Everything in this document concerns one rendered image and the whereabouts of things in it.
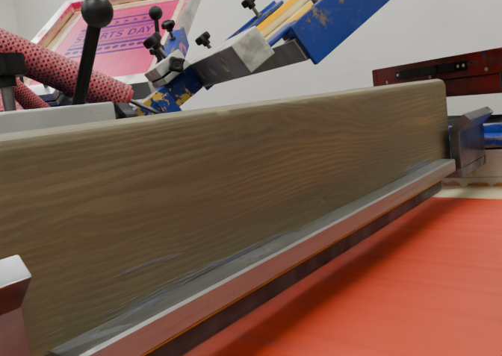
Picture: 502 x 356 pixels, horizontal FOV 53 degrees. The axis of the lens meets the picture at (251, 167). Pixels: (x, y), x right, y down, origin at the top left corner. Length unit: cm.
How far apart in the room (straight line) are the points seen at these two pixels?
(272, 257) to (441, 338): 8
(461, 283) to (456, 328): 5
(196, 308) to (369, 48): 234
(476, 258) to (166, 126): 20
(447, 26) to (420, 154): 197
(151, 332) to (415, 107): 28
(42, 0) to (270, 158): 433
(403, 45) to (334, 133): 214
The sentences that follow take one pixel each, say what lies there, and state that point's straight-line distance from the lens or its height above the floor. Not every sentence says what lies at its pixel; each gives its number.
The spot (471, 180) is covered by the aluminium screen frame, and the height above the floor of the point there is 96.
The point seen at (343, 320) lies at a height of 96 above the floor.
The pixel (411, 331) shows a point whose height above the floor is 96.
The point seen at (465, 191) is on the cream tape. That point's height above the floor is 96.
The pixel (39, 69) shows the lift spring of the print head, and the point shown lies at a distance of 90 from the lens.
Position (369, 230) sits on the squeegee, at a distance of 35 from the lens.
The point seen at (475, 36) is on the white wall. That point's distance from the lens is 232.
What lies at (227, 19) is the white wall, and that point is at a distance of 299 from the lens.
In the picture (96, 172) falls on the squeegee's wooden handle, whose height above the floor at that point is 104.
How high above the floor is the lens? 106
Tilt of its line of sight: 7 degrees down
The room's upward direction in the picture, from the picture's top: 7 degrees counter-clockwise
